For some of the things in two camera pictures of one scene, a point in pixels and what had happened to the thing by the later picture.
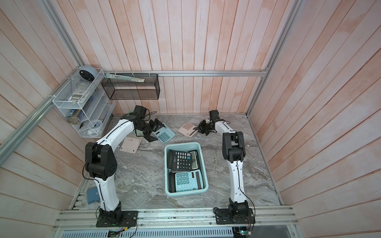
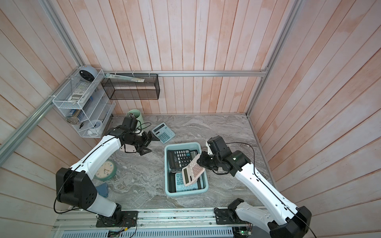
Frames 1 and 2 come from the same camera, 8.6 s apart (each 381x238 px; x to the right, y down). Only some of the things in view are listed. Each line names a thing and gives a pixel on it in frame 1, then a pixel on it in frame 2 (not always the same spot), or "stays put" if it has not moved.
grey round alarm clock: [88, 73] stays put
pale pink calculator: [131, 144] stays put
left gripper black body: [147, 128] → [139, 141]
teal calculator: [164, 134] stays put
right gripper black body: [205, 127] → [210, 161]
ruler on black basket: [124, 78] stays put
